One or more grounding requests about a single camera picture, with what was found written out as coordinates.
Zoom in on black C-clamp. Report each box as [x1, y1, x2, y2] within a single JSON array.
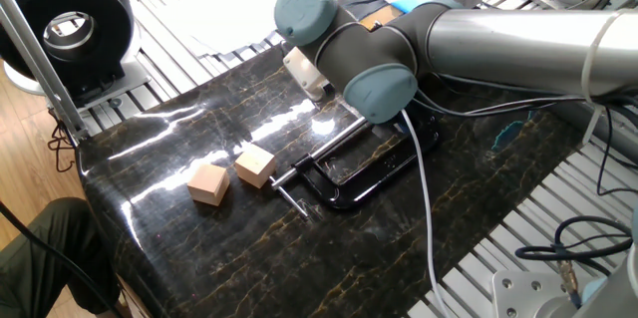
[[268, 108, 441, 220]]

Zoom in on aluminium frame post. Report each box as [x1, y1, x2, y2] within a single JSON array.
[[0, 0, 91, 143]]

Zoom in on white power strip cable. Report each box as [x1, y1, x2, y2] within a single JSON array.
[[400, 108, 453, 318]]

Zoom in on white paper sheets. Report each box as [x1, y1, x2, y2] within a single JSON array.
[[144, 0, 350, 58]]

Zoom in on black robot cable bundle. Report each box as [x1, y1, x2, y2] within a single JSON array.
[[411, 73, 638, 309]]

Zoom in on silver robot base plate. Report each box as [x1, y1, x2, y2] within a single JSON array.
[[490, 270, 594, 318]]

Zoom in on black plastic wrapped package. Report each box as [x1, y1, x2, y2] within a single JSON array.
[[338, 0, 405, 30]]

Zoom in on tangled dark cable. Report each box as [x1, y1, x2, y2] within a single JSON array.
[[47, 108, 77, 173]]

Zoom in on wooden cube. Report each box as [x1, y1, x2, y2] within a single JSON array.
[[233, 144, 278, 189], [186, 162, 231, 207]]

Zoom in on dark trousered person leg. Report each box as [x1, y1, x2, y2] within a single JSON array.
[[0, 196, 121, 318]]

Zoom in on thin black cable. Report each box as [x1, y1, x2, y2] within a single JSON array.
[[0, 200, 126, 318]]

